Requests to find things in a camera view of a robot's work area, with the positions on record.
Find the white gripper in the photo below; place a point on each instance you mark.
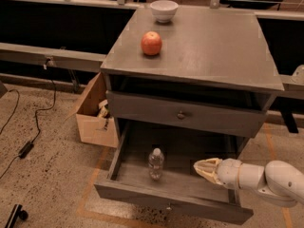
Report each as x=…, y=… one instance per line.
x=228, y=173

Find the clear plastic water bottle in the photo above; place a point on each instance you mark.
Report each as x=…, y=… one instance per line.
x=155, y=164

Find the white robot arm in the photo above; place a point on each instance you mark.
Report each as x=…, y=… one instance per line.
x=277, y=182

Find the open grey middle drawer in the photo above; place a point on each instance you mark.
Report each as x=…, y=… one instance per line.
x=180, y=189

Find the closed grey top drawer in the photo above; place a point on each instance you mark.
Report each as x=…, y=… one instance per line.
x=204, y=117

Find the grey wooden drawer cabinet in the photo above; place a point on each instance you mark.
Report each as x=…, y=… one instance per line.
x=208, y=56

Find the cardboard box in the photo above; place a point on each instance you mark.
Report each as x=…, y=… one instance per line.
x=92, y=128

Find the red apple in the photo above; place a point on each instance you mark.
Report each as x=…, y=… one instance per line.
x=151, y=43

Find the white ceramic bowl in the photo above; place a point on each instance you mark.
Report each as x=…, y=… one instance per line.
x=164, y=10

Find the black caster wheel base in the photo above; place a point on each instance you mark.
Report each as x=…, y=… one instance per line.
x=17, y=213

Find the grey metal rail beam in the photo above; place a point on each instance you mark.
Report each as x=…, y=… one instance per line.
x=50, y=57

